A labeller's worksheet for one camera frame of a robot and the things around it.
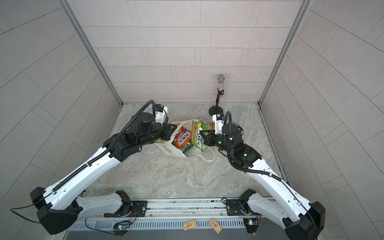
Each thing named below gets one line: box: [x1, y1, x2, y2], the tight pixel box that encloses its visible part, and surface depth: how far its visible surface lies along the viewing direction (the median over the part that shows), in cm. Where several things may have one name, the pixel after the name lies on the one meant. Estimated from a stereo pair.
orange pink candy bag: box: [171, 126, 193, 148], surface depth 90 cm
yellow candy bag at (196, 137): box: [191, 120, 206, 152], surface depth 72 cm
